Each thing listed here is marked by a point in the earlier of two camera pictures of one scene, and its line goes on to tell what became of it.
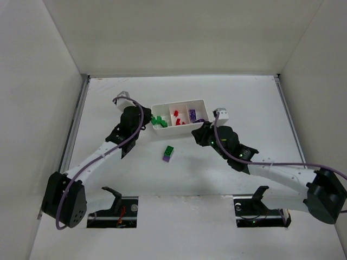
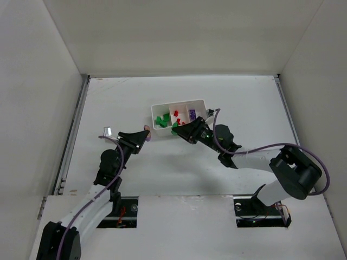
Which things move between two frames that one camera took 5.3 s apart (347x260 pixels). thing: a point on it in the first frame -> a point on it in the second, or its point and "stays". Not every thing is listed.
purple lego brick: [192, 115] stays
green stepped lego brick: [159, 121] -> [166, 117]
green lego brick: [154, 121] -> [162, 123]
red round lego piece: [178, 122] stays
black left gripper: [147, 113] -> [128, 143]
